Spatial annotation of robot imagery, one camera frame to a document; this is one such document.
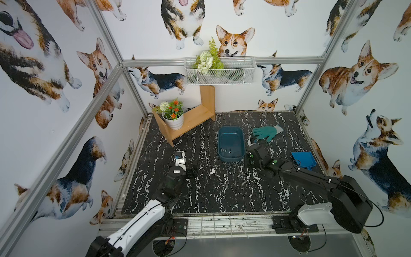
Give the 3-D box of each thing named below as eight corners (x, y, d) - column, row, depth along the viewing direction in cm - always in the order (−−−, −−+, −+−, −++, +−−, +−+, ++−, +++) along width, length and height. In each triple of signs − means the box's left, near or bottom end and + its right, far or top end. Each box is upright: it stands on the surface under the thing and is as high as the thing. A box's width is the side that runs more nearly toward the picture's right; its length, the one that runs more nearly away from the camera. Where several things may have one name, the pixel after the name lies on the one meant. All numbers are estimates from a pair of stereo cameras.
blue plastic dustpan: (297, 170, 95) (298, 168, 93) (291, 153, 102) (292, 151, 100) (317, 169, 94) (319, 168, 93) (310, 152, 102) (311, 151, 100)
